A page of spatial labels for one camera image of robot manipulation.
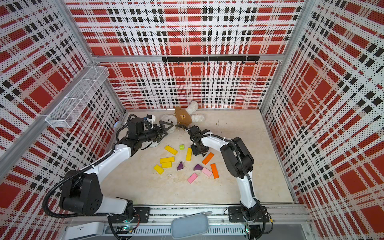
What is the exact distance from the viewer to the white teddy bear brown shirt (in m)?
1.07

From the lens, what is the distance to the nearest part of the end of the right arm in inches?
28.4

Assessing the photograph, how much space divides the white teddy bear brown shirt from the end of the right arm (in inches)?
9.5
